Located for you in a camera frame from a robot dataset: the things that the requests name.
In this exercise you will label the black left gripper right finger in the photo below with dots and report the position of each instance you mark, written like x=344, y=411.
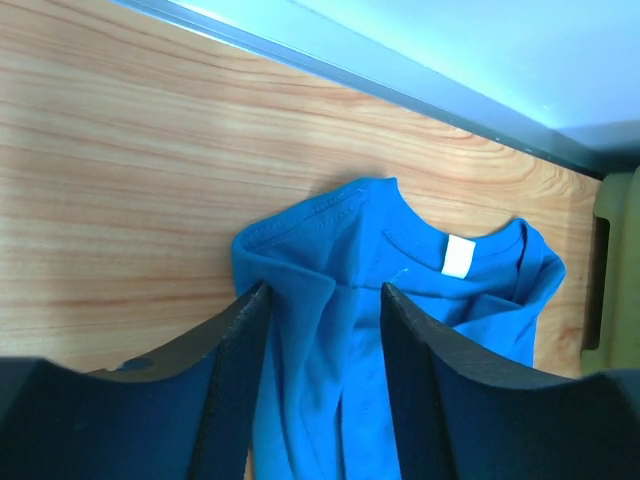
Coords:
x=461, y=411

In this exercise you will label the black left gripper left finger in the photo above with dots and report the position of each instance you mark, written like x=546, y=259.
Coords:
x=184, y=410

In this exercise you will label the blue t-shirt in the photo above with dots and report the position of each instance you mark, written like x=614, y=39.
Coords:
x=323, y=407

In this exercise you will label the green plastic laundry basket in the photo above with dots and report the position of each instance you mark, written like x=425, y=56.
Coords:
x=611, y=336

